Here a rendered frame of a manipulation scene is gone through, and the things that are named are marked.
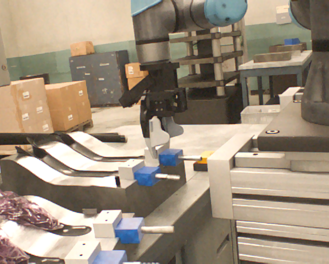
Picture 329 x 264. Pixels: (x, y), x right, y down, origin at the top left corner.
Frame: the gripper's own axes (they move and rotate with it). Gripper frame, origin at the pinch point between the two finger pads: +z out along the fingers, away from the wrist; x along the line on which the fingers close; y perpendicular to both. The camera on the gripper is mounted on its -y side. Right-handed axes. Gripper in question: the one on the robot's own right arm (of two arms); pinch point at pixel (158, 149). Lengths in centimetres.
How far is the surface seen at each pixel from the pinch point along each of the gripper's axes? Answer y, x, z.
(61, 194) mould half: -15.7, -17.6, 5.4
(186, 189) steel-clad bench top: 4.1, 4.0, 11.4
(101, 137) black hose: -45, 35, 7
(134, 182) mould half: 2.1, -14.4, 2.6
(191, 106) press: -164, 363, 58
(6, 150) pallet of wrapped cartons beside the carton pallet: -346, 216, 76
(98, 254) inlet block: 10.1, -37.0, 4.5
